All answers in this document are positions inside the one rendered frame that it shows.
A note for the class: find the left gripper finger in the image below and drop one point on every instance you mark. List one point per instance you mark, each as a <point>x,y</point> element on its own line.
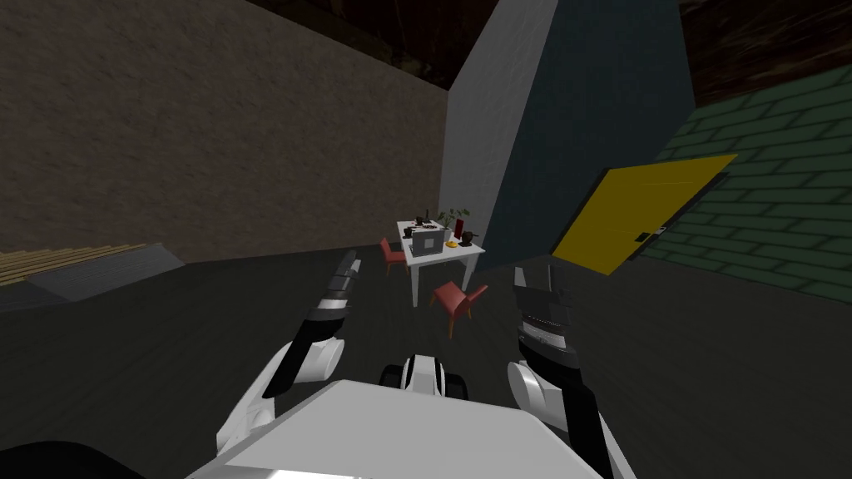
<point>357,267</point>
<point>345,263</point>

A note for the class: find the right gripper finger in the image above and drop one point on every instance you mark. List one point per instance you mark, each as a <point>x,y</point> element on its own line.
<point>556,279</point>
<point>520,278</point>

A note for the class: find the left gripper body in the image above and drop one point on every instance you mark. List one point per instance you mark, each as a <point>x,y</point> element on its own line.
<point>339,288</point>

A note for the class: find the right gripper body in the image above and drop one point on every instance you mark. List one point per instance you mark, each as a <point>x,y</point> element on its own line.
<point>544,306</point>

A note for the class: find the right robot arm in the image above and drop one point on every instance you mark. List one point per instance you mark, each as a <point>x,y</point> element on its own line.
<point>572,392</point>

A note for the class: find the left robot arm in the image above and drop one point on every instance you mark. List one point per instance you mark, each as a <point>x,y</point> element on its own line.
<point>313,356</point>

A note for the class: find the red chair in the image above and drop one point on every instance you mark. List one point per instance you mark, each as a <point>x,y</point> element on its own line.
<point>391,255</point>
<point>456,301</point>

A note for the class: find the white table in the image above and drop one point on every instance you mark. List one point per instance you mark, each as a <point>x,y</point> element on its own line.
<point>442,256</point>

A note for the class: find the yellow door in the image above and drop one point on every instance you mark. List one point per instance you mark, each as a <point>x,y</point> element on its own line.
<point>632,206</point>

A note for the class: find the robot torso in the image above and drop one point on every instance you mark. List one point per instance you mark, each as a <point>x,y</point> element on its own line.
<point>399,432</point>

